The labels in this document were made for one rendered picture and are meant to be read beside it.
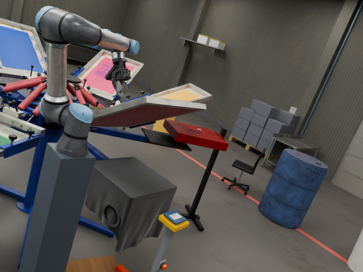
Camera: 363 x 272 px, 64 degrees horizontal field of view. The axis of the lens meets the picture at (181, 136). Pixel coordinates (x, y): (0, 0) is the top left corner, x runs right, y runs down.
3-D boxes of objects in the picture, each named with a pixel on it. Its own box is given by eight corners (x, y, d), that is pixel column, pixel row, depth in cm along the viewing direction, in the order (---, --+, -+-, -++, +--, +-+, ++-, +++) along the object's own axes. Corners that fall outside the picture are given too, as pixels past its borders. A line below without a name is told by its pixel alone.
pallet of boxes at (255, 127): (281, 159, 824) (301, 116, 791) (267, 160, 759) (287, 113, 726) (243, 140, 907) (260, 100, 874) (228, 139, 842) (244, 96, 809)
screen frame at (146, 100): (206, 109, 200) (206, 103, 200) (147, 102, 153) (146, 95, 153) (128, 127, 247) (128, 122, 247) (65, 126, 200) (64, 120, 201)
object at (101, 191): (123, 242, 188) (139, 194, 179) (113, 246, 181) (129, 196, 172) (85, 204, 213) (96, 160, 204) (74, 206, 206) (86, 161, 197)
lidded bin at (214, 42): (223, 51, 968) (226, 43, 962) (217, 47, 941) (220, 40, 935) (214, 47, 996) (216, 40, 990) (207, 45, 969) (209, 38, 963)
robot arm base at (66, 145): (63, 157, 136) (67, 137, 133) (51, 143, 145) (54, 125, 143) (92, 156, 147) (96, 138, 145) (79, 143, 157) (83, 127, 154)
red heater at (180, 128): (208, 137, 354) (211, 128, 351) (225, 153, 313) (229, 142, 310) (162, 127, 328) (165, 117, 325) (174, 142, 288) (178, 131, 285)
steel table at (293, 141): (308, 174, 772) (322, 144, 751) (282, 178, 651) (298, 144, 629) (287, 163, 812) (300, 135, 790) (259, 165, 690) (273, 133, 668)
